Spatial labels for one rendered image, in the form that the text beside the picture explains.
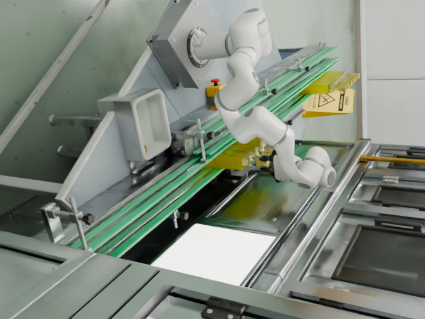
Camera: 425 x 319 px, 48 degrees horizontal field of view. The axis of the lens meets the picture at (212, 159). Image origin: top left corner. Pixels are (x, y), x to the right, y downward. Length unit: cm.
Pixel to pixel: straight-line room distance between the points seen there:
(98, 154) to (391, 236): 100
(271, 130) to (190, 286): 77
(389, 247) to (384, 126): 639
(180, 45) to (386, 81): 611
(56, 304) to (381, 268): 97
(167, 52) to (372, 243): 99
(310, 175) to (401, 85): 621
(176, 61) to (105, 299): 118
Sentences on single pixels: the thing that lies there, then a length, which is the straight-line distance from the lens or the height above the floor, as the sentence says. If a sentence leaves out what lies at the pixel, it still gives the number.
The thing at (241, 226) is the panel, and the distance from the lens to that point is 164.
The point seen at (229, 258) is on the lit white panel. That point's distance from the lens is 149.
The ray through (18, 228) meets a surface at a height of 26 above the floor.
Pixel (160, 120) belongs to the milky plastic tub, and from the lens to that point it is 178.
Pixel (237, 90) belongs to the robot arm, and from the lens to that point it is 148.
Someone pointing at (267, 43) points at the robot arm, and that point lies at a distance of 173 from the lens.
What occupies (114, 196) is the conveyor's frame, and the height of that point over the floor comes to 83.
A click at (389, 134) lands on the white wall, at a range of 796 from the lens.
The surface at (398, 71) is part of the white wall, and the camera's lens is 766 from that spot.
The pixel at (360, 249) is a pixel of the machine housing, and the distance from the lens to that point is 159.
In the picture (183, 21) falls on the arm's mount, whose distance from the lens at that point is 185.
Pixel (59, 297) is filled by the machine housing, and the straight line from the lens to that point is 87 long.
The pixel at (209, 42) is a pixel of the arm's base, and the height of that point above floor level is 95.
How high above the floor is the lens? 189
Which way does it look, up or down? 30 degrees down
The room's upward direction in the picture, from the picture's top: 95 degrees clockwise
